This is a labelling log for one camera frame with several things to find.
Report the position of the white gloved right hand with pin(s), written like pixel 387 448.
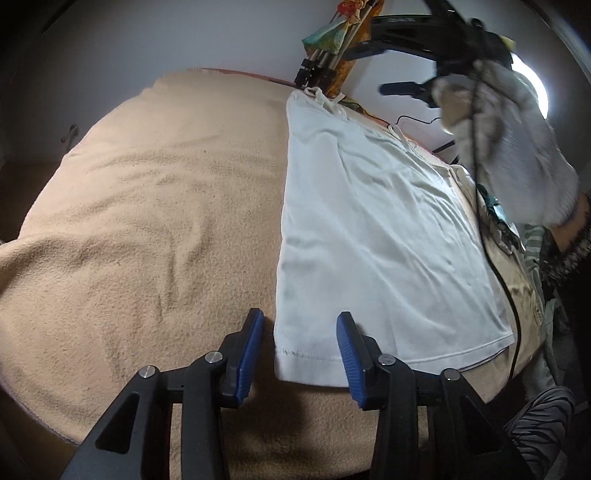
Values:
pixel 504 139

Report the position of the black tripod legs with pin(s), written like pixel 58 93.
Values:
pixel 318 70

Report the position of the colourful hanging cloth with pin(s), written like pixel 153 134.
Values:
pixel 349 26

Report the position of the round ring light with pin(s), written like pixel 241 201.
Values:
pixel 534 83

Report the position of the grey striped clothing pile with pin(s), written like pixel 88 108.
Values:
pixel 561 259

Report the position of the beige fleece blanket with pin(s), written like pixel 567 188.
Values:
pixel 155 236

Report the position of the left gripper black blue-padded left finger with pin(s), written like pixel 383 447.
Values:
pixel 131 440

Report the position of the grey ribbed garment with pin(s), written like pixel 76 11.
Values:
pixel 539 430

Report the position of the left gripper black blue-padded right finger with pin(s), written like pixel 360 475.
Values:
pixel 430 426

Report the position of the black wire hanger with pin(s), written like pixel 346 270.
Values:
pixel 431 136

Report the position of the white t-shirt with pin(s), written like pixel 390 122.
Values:
pixel 371 228

